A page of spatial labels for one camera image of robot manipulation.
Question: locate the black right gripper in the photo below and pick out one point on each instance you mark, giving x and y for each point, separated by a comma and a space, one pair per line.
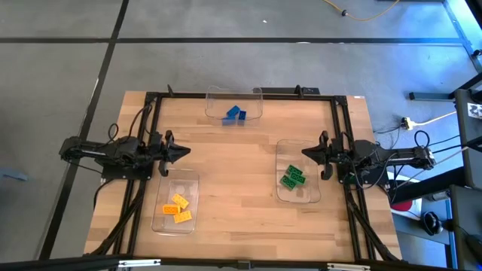
331, 154

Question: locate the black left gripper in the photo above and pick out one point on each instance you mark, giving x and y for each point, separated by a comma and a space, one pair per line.
165, 152

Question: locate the green toy brick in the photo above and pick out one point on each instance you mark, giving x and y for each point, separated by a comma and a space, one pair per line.
294, 170
287, 183
298, 178

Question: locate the yellow-orange toy brick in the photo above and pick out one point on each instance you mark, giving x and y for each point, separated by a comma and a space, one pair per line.
180, 201
170, 209
183, 217

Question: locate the blue toy brick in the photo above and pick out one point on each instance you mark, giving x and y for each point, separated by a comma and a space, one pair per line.
228, 121
242, 115
233, 110

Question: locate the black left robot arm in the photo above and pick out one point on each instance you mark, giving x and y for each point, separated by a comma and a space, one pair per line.
113, 150

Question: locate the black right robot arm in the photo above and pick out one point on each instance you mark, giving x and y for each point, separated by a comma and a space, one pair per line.
399, 160

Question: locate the clear plastic bin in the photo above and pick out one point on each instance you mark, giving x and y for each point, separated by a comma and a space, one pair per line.
297, 150
175, 180
233, 96

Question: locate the white power strip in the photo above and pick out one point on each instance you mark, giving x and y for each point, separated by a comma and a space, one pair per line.
406, 123

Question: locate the red round object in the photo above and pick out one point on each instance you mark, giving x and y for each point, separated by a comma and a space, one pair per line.
402, 206

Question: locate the black diagonal beam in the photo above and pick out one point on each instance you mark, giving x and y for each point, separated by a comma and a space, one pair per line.
425, 186

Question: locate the black floor stand bar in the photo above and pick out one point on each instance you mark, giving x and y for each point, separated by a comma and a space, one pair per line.
429, 96

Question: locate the black headphones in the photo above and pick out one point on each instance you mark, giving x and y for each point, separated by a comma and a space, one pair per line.
431, 222

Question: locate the black side cart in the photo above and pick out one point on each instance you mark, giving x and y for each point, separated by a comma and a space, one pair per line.
467, 211
468, 143

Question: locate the black-white fiducial tag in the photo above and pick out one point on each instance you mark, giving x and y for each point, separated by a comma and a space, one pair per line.
475, 110

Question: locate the grey flat floor object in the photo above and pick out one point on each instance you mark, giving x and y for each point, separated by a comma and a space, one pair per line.
13, 175

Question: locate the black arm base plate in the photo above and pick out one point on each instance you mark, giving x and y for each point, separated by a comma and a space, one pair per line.
124, 174
378, 180

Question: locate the black metal table frame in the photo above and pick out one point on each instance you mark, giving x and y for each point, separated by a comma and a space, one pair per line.
286, 96

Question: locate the silver metal bracket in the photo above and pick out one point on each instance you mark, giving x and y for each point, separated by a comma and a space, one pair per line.
348, 267
139, 262

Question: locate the grey metal floor rail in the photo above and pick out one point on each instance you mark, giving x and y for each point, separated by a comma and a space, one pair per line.
457, 26

